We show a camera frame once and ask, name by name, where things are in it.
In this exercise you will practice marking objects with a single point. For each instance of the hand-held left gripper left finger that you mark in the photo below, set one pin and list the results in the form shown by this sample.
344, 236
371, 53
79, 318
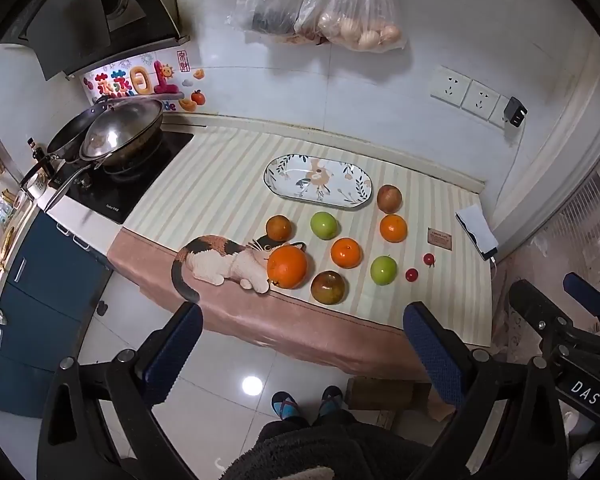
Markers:
177, 350

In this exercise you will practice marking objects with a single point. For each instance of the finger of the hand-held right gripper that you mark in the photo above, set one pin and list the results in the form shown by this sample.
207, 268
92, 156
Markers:
530, 302
585, 290

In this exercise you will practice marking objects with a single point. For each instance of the white folded cloth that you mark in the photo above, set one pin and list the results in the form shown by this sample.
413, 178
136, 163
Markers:
475, 225

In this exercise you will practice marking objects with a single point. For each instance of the colourful wall sticker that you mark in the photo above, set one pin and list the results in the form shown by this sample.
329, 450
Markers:
130, 82

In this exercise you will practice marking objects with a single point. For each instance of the person's dark fleece clothing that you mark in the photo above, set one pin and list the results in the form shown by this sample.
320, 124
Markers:
320, 450

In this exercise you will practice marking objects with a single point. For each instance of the plastic bag of eggs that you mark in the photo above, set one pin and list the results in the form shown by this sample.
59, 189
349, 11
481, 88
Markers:
360, 25

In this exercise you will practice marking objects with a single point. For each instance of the black power bank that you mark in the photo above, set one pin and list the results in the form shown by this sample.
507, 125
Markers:
487, 254

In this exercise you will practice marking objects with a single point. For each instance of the brown green apple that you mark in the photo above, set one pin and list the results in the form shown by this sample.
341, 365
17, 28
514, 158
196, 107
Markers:
328, 287

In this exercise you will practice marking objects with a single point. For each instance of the brown fabric label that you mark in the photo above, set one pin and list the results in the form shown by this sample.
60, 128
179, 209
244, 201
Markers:
439, 238

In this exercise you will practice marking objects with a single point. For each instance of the oval floral ceramic plate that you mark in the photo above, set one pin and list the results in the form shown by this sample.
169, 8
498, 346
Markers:
290, 180

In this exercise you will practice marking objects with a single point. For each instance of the clear plastic bag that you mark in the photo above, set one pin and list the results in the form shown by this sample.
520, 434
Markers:
270, 15

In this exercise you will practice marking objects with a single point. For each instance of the black range hood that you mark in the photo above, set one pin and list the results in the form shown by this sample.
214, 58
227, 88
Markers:
80, 25

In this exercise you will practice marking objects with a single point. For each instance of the black frying pan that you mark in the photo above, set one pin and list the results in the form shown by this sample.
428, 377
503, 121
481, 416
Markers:
65, 142

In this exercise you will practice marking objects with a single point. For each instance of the reddish brown apple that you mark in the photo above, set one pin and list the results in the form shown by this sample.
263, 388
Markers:
389, 198

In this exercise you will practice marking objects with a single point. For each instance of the black plug charger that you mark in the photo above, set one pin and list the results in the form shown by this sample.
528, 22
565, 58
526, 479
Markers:
515, 111

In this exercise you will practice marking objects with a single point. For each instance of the blue kitchen cabinet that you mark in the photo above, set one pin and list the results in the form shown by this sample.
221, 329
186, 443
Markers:
40, 310

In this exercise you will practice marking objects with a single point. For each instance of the large orange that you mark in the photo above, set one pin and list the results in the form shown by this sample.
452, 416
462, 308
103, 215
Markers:
286, 267

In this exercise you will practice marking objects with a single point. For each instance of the brown cardboard box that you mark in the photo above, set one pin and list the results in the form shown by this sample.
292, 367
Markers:
380, 395

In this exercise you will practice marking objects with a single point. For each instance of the steel wok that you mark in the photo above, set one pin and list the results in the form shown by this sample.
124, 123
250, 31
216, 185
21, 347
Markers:
125, 135

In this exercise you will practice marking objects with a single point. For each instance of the black stove top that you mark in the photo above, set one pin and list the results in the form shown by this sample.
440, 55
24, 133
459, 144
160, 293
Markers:
130, 195

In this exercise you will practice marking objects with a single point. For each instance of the blue striped slipper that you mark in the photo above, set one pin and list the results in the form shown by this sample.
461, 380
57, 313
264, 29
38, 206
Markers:
330, 400
284, 405

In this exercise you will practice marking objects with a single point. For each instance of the striped cat print tablecloth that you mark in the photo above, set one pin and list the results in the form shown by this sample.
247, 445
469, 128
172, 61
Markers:
220, 185

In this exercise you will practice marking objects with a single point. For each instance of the red cherry tomato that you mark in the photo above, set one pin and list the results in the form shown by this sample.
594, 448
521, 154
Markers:
411, 275
429, 259

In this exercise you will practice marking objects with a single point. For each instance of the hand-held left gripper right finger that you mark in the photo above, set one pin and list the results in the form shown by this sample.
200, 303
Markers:
430, 350

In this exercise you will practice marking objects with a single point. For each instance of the dark orange tangerine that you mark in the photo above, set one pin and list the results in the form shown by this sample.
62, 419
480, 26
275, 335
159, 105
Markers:
278, 227

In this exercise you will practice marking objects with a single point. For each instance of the white wall socket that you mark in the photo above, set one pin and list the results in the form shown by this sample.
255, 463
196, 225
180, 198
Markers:
481, 101
450, 86

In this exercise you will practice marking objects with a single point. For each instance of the dark sauce bottle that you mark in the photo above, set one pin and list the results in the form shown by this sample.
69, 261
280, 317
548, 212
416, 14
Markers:
34, 149

